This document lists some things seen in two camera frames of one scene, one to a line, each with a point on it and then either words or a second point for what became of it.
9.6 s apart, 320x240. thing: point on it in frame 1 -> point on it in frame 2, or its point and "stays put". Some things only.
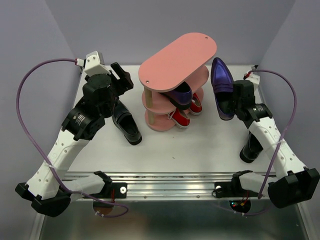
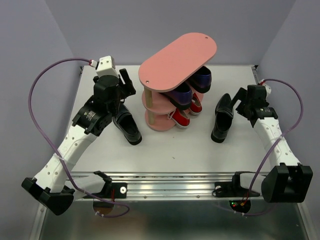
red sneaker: x=180 y=118 stays put
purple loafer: x=223 y=84 -> x=201 y=81
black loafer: x=251 y=149 -> x=224 y=117
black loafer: x=123 y=120 stays put
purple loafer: x=181 y=97 stays put
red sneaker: x=196 y=106 stays put
